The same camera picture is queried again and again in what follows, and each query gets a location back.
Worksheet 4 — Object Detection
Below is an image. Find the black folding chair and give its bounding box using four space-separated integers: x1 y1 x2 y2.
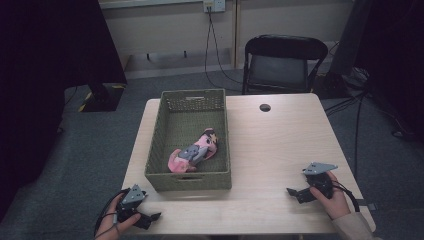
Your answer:
241 33 329 96

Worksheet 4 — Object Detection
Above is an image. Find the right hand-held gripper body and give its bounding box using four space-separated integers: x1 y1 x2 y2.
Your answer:
302 162 338 201

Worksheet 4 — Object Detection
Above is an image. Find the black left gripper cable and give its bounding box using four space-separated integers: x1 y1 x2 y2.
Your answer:
94 188 131 239

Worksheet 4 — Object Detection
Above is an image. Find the black yellow-striped stand base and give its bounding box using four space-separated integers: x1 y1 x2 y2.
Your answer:
78 83 127 113

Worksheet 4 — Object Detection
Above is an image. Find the grey tape strip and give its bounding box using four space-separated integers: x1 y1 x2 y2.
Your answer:
354 198 378 212

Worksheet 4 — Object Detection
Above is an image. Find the black floor cable bundle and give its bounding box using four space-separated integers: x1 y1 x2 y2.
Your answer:
323 66 371 118

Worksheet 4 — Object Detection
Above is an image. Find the green woven basket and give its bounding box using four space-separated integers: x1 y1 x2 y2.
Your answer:
144 88 233 192

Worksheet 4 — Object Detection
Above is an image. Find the person's left hand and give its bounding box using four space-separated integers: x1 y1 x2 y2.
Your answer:
94 193 142 240

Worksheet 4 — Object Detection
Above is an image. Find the pink printed cloth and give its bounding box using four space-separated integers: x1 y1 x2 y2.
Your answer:
167 127 219 174

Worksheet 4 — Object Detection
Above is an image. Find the white wall outlet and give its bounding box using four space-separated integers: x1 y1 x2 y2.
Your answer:
203 0 227 14

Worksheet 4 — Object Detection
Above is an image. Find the person's right hand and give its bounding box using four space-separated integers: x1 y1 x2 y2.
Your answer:
309 170 352 221

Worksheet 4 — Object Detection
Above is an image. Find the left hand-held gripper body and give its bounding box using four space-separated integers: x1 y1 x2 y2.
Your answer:
114 184 154 231

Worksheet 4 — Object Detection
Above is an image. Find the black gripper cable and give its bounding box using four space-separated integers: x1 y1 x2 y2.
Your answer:
330 179 362 213
94 188 131 239

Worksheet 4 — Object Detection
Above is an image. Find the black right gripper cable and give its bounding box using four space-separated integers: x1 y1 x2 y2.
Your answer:
330 179 362 213

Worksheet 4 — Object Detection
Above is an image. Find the grey stand column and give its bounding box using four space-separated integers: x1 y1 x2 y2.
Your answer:
328 0 372 77

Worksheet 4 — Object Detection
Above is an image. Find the black wall cable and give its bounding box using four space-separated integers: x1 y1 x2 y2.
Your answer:
204 8 223 88
209 8 243 85

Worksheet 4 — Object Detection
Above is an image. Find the dark curtain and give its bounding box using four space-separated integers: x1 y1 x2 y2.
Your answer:
353 0 424 143
0 0 128 221

